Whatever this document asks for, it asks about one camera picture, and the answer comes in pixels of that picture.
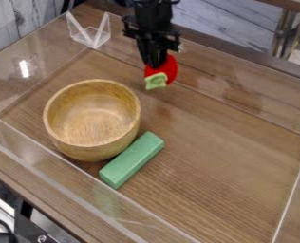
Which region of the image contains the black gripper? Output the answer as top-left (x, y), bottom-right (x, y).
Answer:
top-left (122, 6), bottom-right (181, 67)

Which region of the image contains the red plush fruit green stem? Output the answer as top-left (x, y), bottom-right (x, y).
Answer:
top-left (144, 54), bottom-right (178, 90)

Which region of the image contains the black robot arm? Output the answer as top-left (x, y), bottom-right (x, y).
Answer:
top-left (122, 0), bottom-right (181, 68)

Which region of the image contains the wooden bowl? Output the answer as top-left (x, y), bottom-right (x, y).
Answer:
top-left (42, 79), bottom-right (141, 162)

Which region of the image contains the metal table leg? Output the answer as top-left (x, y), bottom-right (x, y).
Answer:
top-left (273, 9), bottom-right (300, 60)

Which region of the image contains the green rectangular block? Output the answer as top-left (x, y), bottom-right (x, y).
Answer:
top-left (100, 132), bottom-right (165, 189)

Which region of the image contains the clear acrylic tray wall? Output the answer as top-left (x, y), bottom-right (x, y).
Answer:
top-left (0, 120), bottom-right (200, 243)

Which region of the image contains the black table frame bracket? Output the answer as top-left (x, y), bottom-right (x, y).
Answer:
top-left (14, 201), bottom-right (61, 243)

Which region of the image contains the black cable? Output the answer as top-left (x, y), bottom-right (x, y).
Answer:
top-left (0, 217), bottom-right (19, 243)

